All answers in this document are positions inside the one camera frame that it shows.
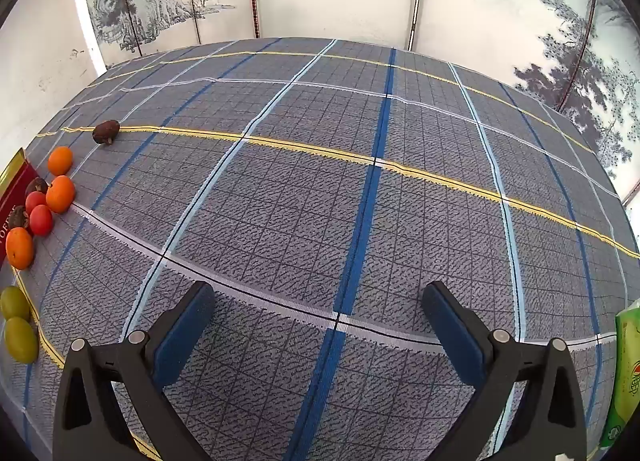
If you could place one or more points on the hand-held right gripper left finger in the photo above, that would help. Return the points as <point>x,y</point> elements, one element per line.
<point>182,336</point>

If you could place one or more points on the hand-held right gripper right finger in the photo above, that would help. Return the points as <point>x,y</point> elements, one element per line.
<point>455,336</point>

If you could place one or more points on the green round fruit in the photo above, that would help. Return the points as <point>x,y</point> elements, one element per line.
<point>21,339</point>
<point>14,302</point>

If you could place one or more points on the red tomato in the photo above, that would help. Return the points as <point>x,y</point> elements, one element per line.
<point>41,220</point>
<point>34,201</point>

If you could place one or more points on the orange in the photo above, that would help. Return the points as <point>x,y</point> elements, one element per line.
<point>19,248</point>
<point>60,161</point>
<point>60,195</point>

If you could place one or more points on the dark brown round fruit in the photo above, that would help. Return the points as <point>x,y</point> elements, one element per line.
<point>17,216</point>
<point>36,185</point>
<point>106,131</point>

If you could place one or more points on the red and gold box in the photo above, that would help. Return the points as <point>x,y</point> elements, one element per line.
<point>17,186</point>

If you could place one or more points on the green tissue packet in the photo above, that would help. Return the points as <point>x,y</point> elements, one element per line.
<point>625,381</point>

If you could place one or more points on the plaid tablecloth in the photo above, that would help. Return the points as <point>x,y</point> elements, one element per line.
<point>300,191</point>

